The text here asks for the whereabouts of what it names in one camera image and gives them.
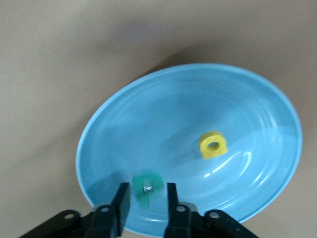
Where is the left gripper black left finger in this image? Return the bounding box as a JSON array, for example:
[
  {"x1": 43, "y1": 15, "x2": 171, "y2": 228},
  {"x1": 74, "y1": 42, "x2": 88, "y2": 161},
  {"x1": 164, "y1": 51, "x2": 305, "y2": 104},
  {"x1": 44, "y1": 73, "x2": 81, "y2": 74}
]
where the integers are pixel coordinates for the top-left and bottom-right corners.
[{"x1": 22, "y1": 182, "x2": 131, "y2": 238}]

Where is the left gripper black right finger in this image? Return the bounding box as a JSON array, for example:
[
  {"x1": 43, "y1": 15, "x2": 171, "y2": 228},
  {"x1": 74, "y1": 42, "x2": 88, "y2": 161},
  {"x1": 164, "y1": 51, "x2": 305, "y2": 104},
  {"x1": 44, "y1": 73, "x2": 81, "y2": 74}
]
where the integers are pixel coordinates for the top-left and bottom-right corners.
[{"x1": 164, "y1": 182, "x2": 258, "y2": 238}]

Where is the teal letter p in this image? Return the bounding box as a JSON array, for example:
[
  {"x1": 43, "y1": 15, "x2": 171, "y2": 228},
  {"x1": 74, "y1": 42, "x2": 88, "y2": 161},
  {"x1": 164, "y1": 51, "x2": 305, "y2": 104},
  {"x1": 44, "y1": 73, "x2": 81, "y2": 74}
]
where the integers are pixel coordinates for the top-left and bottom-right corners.
[{"x1": 131, "y1": 172, "x2": 164, "y2": 208}]

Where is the yellow letter D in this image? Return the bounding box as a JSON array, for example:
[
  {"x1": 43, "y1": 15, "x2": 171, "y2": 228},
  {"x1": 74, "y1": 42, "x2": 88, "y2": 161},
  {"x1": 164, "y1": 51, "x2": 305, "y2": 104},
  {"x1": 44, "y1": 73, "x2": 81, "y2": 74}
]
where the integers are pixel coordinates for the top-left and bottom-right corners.
[{"x1": 199, "y1": 130, "x2": 228, "y2": 159}]

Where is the blue plate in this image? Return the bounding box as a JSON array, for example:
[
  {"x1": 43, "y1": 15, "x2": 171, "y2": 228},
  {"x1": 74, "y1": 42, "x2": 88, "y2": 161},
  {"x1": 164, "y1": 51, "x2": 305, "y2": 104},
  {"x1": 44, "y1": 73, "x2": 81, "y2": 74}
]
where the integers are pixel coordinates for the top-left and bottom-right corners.
[{"x1": 75, "y1": 63, "x2": 303, "y2": 235}]

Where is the brown paper table cover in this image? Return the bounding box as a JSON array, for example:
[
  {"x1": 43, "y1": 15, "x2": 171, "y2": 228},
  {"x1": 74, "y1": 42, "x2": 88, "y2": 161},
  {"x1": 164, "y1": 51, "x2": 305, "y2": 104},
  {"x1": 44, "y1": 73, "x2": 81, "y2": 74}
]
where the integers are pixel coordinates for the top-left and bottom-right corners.
[{"x1": 0, "y1": 0, "x2": 317, "y2": 238}]

